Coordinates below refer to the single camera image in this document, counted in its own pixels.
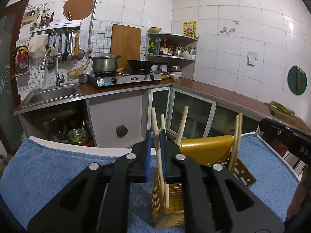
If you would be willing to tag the white wall socket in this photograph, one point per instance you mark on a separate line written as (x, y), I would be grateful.
(252, 58)

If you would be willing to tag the kitchen counter cabinet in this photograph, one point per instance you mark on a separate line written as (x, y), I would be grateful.
(116, 111)

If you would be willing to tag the steel wall rack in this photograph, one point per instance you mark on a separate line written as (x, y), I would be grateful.
(55, 26)

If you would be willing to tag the green vegetables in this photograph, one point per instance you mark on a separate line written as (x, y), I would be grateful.
(281, 107)

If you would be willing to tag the stack of plates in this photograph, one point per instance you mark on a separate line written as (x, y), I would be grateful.
(163, 68)

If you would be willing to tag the yellow wall poster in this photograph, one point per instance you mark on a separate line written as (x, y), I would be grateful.
(190, 29)

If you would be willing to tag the hanging wooden spatula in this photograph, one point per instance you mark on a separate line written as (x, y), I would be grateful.
(76, 47)

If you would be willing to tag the red label bottle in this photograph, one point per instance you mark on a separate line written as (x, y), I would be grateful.
(164, 48)

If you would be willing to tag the dark bottle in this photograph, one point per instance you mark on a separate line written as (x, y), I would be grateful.
(157, 46)

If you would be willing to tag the brown framed glass door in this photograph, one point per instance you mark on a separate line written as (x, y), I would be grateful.
(7, 77)

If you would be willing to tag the cream bowl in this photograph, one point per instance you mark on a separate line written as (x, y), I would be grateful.
(154, 30)

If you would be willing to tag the steel sink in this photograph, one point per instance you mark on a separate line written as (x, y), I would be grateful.
(52, 94)

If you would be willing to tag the white jar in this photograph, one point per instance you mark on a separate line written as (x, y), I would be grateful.
(186, 53)

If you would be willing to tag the steel bowl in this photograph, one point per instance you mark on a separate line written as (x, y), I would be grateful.
(175, 68)

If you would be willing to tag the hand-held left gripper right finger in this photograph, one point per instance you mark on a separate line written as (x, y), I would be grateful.
(164, 155)

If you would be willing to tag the yellow red gloves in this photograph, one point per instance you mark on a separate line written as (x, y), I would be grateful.
(21, 54)

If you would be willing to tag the green bottle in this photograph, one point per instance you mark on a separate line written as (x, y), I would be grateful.
(151, 47)

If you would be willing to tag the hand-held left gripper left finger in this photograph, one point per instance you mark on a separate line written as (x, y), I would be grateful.
(148, 155)

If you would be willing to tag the small metal cup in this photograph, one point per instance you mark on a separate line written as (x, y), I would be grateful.
(83, 79)

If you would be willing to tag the hanging white cloth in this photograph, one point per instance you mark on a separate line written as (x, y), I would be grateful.
(37, 47)

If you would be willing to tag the brown wooden board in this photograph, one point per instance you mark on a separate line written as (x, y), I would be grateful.
(289, 119)

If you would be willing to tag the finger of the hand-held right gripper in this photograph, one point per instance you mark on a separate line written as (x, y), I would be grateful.
(272, 127)

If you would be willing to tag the green round board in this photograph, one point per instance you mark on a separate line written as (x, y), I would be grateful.
(291, 82)

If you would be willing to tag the rectangular wooden cutting board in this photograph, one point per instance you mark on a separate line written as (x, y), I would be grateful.
(126, 43)

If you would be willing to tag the black wok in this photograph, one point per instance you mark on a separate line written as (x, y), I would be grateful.
(141, 64)

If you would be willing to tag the hanging black ladle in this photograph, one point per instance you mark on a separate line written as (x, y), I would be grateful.
(64, 56)

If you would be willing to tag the teapot wall decal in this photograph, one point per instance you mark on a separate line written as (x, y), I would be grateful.
(224, 30)

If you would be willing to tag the hanging straw brush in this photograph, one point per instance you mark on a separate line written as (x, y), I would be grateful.
(297, 79)

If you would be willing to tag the steel cup with utensils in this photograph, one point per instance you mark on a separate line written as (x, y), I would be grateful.
(45, 23)

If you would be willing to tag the person's right hand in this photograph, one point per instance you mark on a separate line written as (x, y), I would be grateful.
(297, 196)

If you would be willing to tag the hanging steel ladle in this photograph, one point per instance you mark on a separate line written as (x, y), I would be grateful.
(70, 56)

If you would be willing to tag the steel faucet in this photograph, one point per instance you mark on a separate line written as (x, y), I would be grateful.
(58, 77)

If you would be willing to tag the steel gas stove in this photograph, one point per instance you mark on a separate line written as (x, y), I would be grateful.
(124, 79)

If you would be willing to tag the steel basin with greens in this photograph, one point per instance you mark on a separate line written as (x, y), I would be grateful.
(76, 137)

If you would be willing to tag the steel kettle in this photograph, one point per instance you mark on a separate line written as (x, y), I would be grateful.
(179, 51)

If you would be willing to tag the metal wall pipe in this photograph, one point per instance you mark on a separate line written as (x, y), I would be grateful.
(93, 12)

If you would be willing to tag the blue fleece blanket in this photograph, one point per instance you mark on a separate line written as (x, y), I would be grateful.
(48, 170)

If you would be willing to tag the round wooden board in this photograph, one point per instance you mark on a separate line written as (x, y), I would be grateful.
(79, 7)

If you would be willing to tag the gold slotted utensil holder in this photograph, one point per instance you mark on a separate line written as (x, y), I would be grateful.
(206, 150)

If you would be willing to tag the beige electrical box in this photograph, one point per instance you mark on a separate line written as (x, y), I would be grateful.
(30, 17)

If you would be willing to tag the hanging small strainer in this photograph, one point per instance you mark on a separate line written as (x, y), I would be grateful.
(81, 54)

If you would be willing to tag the stack of white bowls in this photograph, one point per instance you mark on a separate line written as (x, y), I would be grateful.
(176, 75)

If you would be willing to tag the steel pot with lid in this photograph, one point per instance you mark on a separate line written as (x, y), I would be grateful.
(104, 63)

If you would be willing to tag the grey corner shelf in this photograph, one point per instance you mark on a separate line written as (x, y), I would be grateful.
(170, 36)

